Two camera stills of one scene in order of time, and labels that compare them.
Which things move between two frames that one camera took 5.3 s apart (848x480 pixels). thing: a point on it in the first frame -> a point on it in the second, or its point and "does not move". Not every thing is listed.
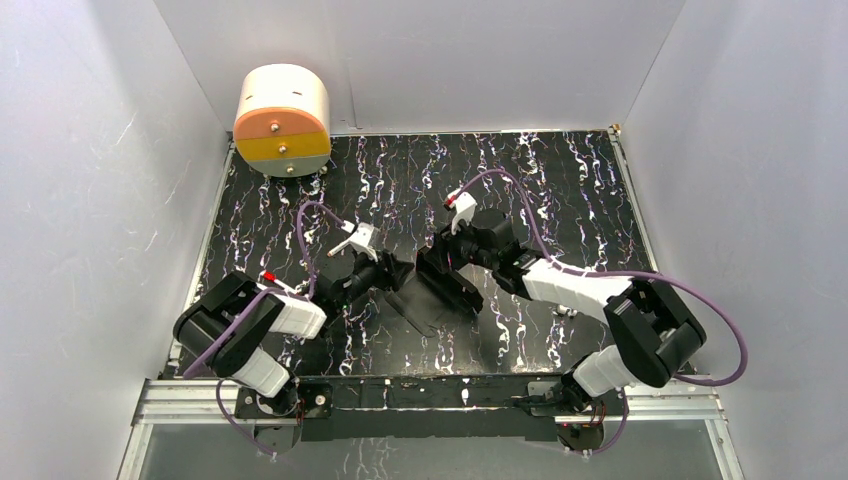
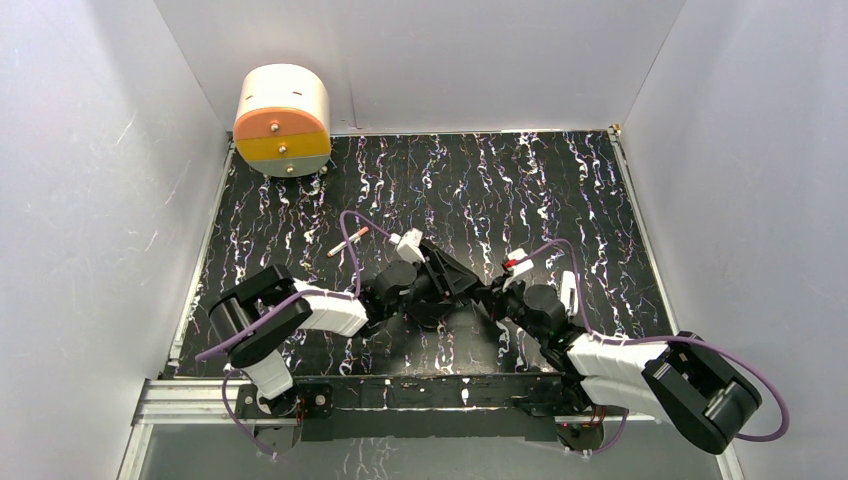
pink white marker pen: (339, 247) does not move
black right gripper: (446, 241) -> (497, 293)
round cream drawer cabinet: (282, 125) does not move
